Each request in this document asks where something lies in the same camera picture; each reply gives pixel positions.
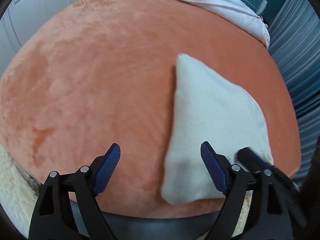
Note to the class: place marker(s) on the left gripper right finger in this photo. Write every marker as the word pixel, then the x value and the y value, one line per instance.
pixel 268 216

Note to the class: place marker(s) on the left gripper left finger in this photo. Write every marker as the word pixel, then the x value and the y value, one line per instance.
pixel 53 216

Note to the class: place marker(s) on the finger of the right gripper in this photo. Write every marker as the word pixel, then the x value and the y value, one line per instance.
pixel 254 163

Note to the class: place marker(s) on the cream knit cardigan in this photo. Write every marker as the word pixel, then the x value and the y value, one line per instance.
pixel 208 108

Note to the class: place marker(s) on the cream fluffy fleece jacket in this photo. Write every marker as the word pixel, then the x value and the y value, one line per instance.
pixel 19 193

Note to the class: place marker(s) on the blue grey curtain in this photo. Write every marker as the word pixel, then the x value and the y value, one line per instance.
pixel 295 49

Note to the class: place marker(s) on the orange plush bed blanket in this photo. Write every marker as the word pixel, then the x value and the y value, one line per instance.
pixel 103 71

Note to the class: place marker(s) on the white wardrobe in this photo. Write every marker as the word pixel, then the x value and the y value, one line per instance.
pixel 21 20

